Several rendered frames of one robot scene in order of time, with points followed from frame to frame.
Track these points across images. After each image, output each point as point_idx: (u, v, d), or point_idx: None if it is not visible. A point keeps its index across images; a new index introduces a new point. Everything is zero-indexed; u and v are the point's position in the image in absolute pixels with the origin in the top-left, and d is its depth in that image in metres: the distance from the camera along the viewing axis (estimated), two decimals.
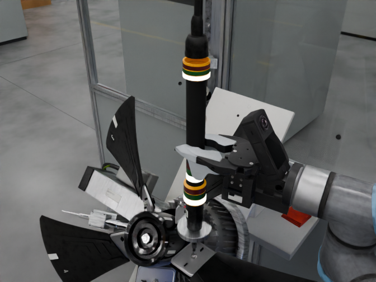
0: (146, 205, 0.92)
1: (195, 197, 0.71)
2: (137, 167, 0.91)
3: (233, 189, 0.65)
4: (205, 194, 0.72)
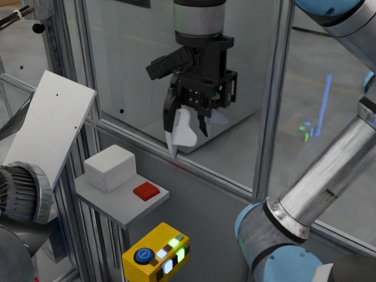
0: None
1: None
2: None
3: (204, 102, 0.58)
4: None
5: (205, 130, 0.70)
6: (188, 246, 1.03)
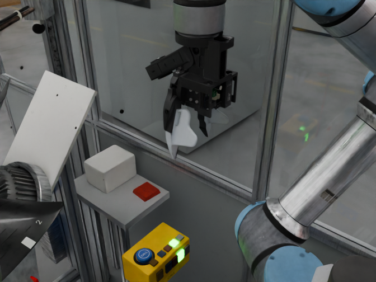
0: None
1: None
2: None
3: (204, 102, 0.58)
4: None
5: (205, 130, 0.70)
6: (188, 246, 1.03)
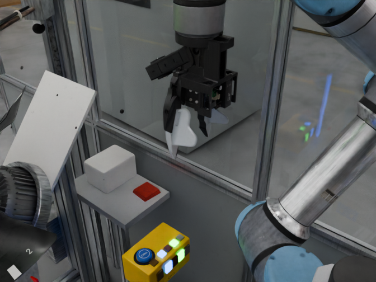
0: None
1: None
2: None
3: (204, 102, 0.58)
4: None
5: (205, 130, 0.70)
6: (188, 246, 1.03)
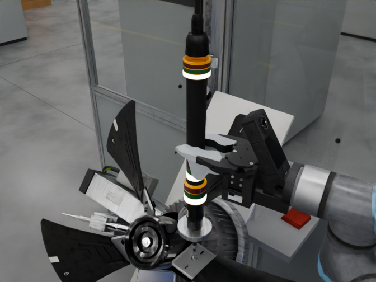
0: (184, 212, 0.87)
1: (196, 196, 0.71)
2: (208, 196, 0.81)
3: (233, 189, 0.65)
4: (205, 193, 0.72)
5: None
6: None
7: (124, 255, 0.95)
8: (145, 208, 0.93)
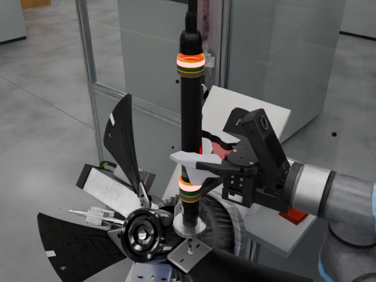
0: (180, 205, 0.87)
1: (191, 193, 0.72)
2: (204, 189, 0.81)
3: (233, 189, 0.65)
4: (200, 190, 0.73)
5: (202, 137, 0.71)
6: None
7: (120, 249, 0.95)
8: (141, 202, 0.93)
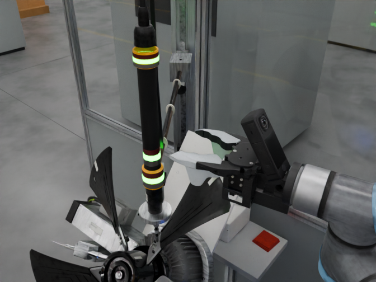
0: (153, 248, 1.01)
1: (153, 181, 0.75)
2: (172, 236, 0.94)
3: (233, 189, 0.65)
4: (162, 178, 0.76)
5: (202, 137, 0.71)
6: None
7: None
8: (120, 243, 1.06)
